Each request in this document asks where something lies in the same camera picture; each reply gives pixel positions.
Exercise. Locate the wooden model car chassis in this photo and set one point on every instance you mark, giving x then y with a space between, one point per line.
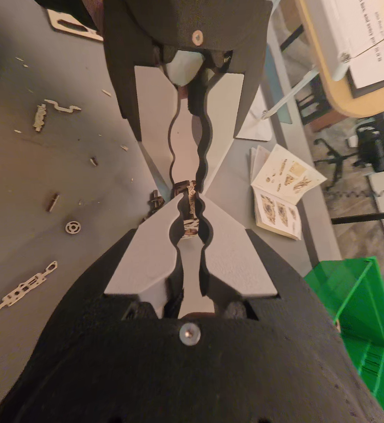
192 231

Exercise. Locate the short ornamented wooden strip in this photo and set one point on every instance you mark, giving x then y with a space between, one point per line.
40 117

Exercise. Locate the wooden cutout parts sheet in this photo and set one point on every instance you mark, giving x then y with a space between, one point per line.
51 18

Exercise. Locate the person's left hand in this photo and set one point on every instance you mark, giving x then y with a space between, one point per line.
184 92

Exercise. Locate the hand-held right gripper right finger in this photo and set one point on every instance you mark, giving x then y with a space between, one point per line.
238 261

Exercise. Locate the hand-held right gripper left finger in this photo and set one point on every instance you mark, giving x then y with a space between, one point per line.
142 261

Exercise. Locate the long holed wooden strip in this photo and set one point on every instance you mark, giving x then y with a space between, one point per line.
10 297

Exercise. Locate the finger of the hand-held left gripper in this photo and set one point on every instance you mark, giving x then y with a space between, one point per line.
152 105
225 105

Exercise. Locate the black office chair base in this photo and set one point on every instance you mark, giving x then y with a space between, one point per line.
335 158

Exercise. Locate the white instruction booklet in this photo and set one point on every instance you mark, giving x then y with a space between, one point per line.
287 171

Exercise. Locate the ornamented wooden bumper strip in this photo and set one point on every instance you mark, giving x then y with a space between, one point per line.
192 205

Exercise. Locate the round wooden wheel part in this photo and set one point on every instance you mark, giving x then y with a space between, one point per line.
66 228

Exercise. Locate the small wooden bar part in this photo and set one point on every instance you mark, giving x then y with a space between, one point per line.
53 202

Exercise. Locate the black framed printed sheet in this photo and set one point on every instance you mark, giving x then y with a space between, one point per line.
377 59

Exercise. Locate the green plastic bin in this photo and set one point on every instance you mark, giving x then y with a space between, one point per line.
360 297

